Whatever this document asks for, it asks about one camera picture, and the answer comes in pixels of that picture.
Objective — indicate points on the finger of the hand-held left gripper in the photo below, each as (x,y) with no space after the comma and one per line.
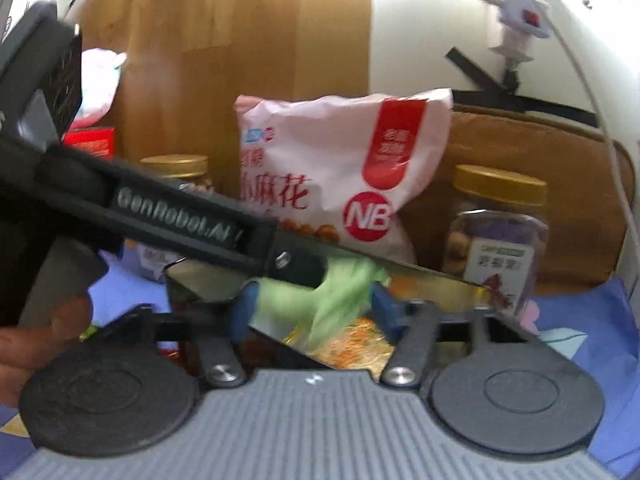
(296,261)

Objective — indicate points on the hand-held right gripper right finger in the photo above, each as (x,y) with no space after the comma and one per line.
(384,307)

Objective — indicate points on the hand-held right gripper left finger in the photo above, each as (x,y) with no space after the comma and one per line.
(246,312)

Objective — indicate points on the green snack packet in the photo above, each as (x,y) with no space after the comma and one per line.
(341,290)

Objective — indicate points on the person's left hand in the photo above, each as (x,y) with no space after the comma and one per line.
(30,355)

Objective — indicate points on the nut jar with white label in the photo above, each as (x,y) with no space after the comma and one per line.
(175,167)

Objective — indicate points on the orange printed snack packet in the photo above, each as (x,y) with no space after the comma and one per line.
(356,349)

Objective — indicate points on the red gift box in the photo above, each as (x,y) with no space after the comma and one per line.
(92,141)

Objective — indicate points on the pink snack bag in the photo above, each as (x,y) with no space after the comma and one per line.
(325,150)

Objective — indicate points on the pink plush toy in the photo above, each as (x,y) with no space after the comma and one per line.
(100,85)

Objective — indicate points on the nut jar with purple label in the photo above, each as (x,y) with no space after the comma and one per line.
(495,232)

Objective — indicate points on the wooden board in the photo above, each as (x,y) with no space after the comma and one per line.
(225,60)

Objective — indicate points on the blue printed cloth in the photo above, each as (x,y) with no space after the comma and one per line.
(590,322)

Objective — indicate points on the brown padded board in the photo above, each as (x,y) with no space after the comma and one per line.
(575,185)

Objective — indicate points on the black tape strip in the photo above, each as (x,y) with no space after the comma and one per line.
(540,105)
(472,67)

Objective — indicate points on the white power strip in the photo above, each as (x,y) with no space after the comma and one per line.
(522,7)

